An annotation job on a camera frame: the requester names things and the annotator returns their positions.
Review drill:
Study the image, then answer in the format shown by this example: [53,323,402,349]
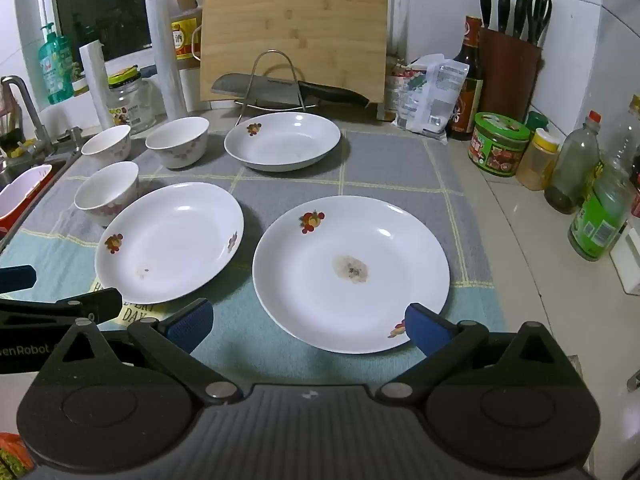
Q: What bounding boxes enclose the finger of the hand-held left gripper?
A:
[0,265,39,294]
[0,287,124,323]

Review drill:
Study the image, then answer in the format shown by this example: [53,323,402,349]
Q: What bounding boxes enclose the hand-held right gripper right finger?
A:
[375,302,572,406]

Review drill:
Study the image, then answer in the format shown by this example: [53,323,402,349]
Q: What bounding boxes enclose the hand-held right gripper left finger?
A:
[47,299,243,407]

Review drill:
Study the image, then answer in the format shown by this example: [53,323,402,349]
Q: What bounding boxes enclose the white plate with fruit print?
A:
[223,112,342,171]
[252,195,452,354]
[94,182,245,305]

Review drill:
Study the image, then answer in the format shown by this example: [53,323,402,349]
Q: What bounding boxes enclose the white bowl with floral print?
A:
[80,124,132,164]
[144,116,210,170]
[73,161,140,222]

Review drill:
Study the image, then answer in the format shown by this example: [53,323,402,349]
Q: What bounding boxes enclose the red white colander basin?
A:
[0,163,54,222]

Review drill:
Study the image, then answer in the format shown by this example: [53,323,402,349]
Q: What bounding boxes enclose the orange green snack bag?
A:
[0,432,34,480]

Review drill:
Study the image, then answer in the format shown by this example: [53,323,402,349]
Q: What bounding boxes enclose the grey teal checked dish mat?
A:
[0,127,507,392]

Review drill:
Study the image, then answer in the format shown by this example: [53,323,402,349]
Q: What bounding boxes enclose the metal faucet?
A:
[0,74,84,157]

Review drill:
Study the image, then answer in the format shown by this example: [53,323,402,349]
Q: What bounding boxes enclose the green round tin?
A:
[468,112,531,179]

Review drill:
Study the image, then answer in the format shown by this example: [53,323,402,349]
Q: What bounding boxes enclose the yellow-capped spice jar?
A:
[514,128,560,191]

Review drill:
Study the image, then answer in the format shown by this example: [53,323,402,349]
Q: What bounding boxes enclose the glass jar green lid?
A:
[106,65,155,134]

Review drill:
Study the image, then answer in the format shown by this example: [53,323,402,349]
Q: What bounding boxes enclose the green label plastic bottle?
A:
[568,157,634,262]

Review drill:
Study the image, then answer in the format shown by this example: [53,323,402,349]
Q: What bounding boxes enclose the glass bottle red cap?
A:
[543,109,603,215]

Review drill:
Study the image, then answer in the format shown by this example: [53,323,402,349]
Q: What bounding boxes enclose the green dish soap bottle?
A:
[39,22,75,106]

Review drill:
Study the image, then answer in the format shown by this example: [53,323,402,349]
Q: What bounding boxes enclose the dark soy sauce bottle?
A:
[446,14,485,142]

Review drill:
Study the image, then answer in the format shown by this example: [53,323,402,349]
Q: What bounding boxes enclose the red white seasoning bag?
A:
[384,57,417,117]

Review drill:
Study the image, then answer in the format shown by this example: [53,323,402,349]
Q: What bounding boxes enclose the brown knife block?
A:
[476,26,544,122]

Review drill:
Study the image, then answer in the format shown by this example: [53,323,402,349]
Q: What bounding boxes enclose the clear plastic bottle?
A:
[602,94,640,177]

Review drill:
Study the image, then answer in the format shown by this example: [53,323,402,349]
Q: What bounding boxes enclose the brown oil jug yellow cap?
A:
[168,0,204,64]

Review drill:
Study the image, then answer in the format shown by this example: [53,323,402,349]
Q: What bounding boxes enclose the bamboo cutting board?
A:
[198,0,390,111]

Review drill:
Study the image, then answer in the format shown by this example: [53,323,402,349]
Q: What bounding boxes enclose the black-handled cleaver knife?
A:
[210,72,372,110]

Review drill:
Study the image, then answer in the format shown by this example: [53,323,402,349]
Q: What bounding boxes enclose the metal wire knife stand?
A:
[233,49,321,129]

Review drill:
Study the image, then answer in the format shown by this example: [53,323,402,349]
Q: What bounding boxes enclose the black-handled scissors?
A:
[527,0,554,47]

